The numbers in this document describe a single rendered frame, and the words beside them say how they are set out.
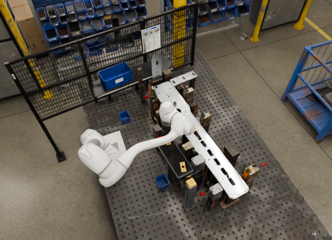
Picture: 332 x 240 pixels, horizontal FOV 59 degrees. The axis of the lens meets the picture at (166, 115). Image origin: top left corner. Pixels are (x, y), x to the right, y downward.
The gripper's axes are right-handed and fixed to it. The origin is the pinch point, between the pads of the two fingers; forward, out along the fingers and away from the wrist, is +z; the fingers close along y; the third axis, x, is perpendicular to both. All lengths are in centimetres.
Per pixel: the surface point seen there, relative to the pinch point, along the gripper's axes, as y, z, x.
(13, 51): -149, 37, 192
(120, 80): -27, 15, 88
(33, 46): -151, 97, 280
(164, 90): 14, 25, 72
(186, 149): 15.5, 16.3, -4.7
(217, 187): 29, 18, -42
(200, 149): 28.7, 24.4, -2.9
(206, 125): 44, 34, 26
